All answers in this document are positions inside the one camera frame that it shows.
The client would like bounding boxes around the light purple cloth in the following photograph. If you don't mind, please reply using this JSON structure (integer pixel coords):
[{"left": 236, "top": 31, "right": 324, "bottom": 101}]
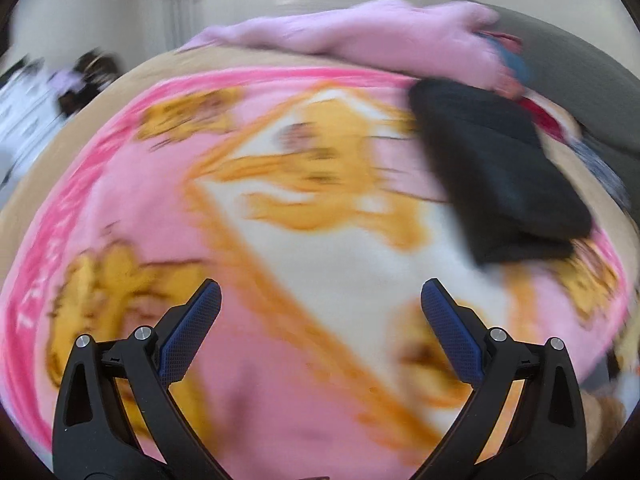
[{"left": 49, "top": 70, "right": 84, "bottom": 92}]

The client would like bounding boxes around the brown handbag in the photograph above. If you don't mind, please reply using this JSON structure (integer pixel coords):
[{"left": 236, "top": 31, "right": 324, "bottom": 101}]
[{"left": 56, "top": 49, "right": 127, "bottom": 117}]

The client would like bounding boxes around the floral patterned pillow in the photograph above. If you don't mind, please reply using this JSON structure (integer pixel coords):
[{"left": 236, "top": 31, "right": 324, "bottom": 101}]
[{"left": 475, "top": 30, "right": 534, "bottom": 102}]

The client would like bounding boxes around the grey quilted bed cover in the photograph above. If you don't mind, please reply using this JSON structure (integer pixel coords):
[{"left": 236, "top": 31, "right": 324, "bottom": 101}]
[{"left": 450, "top": 0, "right": 640, "bottom": 201}]

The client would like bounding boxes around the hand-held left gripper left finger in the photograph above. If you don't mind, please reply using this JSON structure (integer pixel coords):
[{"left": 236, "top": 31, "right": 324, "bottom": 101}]
[{"left": 52, "top": 278, "right": 236, "bottom": 480}]

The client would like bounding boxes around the white drawer unit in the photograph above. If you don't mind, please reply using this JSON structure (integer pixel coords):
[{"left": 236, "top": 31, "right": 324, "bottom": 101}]
[{"left": 0, "top": 66, "right": 62, "bottom": 188}]

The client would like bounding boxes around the pink cartoon printed blanket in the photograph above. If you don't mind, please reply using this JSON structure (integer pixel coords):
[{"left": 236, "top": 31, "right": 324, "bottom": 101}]
[{"left": 0, "top": 72, "right": 637, "bottom": 480}]

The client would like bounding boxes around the pale pink quilt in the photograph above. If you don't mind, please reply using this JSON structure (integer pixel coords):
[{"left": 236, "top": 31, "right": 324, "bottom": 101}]
[{"left": 175, "top": 0, "right": 517, "bottom": 97}]

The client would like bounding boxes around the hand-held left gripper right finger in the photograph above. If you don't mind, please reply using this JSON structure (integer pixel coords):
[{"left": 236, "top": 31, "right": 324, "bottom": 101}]
[{"left": 407, "top": 278, "right": 588, "bottom": 480}]

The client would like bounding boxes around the blue white patterned cloth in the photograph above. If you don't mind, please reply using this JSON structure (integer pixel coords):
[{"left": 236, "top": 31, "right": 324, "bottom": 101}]
[{"left": 570, "top": 135, "right": 632, "bottom": 212}]

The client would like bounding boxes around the black leather jacket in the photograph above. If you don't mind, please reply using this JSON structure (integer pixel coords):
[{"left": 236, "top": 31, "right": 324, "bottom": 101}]
[{"left": 407, "top": 79, "right": 597, "bottom": 268}]

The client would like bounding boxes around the dark red cloth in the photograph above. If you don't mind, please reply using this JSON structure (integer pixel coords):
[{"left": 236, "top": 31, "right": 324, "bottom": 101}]
[{"left": 517, "top": 95, "right": 572, "bottom": 142}]

